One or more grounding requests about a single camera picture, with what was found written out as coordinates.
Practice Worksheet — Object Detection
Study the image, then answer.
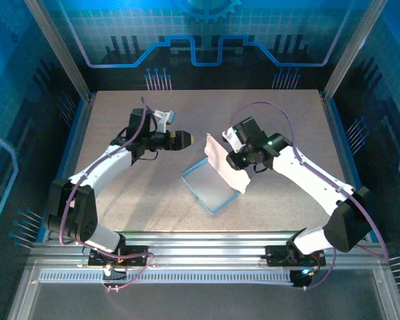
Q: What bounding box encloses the light blue cloth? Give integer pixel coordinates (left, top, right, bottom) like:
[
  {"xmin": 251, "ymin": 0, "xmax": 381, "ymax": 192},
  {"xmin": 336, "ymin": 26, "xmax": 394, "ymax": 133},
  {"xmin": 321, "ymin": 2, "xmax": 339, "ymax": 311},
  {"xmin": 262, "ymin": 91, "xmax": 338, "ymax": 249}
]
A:
[{"xmin": 181, "ymin": 133, "xmax": 252, "ymax": 217}]

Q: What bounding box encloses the aluminium upright post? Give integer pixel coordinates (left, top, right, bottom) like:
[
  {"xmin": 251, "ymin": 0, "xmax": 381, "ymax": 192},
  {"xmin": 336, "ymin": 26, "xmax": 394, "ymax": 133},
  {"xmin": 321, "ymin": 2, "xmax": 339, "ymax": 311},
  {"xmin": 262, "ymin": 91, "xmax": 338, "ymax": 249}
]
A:
[
  {"xmin": 23, "ymin": 0, "xmax": 95, "ymax": 101},
  {"xmin": 321, "ymin": 0, "xmax": 389, "ymax": 99}
]

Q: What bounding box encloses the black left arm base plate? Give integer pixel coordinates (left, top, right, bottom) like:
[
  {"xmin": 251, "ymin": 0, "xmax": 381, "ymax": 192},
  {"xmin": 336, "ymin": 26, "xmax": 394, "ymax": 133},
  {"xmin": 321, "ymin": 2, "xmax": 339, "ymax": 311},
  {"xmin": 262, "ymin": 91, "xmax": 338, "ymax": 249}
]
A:
[{"xmin": 88, "ymin": 245, "xmax": 150, "ymax": 267}]

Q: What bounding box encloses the blue-trimmed aluminium side rail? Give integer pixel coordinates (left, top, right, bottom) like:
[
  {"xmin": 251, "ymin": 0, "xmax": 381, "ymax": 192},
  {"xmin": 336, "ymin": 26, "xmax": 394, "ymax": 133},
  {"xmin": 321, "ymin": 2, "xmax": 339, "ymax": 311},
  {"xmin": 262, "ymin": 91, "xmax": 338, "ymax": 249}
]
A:
[{"xmin": 41, "ymin": 93, "xmax": 97, "ymax": 243}]

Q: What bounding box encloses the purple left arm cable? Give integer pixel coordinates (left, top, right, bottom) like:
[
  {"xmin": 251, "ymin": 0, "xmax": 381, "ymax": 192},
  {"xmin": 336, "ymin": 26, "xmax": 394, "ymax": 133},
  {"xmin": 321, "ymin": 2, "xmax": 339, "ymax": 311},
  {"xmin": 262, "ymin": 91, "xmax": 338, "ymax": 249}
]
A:
[{"xmin": 58, "ymin": 96, "xmax": 155, "ymax": 293}]

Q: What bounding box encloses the slotted grey cable duct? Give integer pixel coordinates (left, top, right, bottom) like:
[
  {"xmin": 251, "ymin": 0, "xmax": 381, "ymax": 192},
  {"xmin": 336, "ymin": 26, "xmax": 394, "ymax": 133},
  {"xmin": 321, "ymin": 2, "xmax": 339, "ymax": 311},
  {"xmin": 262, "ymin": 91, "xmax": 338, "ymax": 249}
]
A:
[{"xmin": 39, "ymin": 269, "xmax": 294, "ymax": 285}]

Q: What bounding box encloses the aluminium frame rail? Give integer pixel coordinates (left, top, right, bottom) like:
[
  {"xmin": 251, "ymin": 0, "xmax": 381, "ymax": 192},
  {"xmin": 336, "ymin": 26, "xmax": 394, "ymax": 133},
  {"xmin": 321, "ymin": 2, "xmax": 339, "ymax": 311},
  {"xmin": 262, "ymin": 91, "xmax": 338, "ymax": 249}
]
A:
[{"xmin": 29, "ymin": 231, "xmax": 387, "ymax": 271}]

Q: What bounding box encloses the black controller with green light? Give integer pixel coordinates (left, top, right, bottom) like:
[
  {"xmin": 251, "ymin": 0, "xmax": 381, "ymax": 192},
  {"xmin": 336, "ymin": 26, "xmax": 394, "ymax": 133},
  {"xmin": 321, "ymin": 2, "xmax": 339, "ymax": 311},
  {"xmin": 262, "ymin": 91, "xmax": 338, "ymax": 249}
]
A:
[{"xmin": 290, "ymin": 269, "xmax": 317, "ymax": 290}]

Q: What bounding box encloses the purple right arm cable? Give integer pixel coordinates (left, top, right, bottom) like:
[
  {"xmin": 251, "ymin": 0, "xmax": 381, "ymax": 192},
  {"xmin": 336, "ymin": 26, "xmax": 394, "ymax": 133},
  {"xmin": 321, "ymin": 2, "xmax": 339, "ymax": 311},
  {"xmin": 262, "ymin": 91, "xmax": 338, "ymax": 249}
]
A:
[{"xmin": 228, "ymin": 101, "xmax": 390, "ymax": 291}]

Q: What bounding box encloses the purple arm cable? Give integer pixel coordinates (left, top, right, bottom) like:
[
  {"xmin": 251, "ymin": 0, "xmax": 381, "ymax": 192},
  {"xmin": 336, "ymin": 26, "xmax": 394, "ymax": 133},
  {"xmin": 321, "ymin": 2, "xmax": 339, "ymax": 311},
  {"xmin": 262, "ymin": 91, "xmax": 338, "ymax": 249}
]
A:
[
  {"xmin": 58, "ymin": 96, "xmax": 155, "ymax": 293},
  {"xmin": 228, "ymin": 101, "xmax": 390, "ymax": 291}
]

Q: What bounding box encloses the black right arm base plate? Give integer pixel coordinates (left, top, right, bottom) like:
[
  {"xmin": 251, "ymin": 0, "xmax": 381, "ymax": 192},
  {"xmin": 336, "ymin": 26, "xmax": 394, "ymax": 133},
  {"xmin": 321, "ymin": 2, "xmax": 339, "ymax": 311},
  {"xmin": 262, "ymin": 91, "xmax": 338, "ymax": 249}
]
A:
[{"xmin": 265, "ymin": 245, "xmax": 327, "ymax": 267}]

